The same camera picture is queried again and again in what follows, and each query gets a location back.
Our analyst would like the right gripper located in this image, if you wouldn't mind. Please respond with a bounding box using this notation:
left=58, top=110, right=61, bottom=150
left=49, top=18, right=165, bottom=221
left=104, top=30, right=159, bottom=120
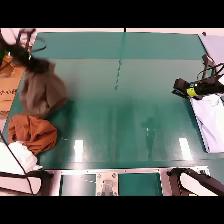
left=172, top=77, right=201, bottom=100

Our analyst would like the brown garment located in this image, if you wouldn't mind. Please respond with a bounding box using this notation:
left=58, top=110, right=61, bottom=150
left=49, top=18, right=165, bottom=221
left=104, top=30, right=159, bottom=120
left=19, top=61, right=70, bottom=118

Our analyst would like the pale lilac garment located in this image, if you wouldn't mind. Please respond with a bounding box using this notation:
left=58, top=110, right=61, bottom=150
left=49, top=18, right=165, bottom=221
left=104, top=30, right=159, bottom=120
left=189, top=93, right=224, bottom=154

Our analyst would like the orange garment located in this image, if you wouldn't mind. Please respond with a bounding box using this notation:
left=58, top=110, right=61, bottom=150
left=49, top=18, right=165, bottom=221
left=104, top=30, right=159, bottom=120
left=7, top=114, right=59, bottom=156

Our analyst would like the cardboard box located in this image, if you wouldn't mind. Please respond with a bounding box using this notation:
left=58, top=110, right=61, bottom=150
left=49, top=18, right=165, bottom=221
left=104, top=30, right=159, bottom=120
left=0, top=54, right=27, bottom=118

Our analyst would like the white garment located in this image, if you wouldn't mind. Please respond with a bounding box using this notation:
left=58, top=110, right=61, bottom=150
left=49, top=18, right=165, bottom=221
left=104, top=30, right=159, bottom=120
left=0, top=140, right=43, bottom=175

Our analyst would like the silver frame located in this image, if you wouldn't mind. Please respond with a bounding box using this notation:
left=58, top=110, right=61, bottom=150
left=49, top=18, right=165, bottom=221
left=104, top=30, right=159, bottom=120
left=42, top=165, right=212, bottom=196

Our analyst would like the black cable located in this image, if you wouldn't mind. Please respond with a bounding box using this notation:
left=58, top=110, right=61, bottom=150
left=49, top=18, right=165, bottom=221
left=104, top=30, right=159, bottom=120
left=0, top=130, right=36, bottom=196

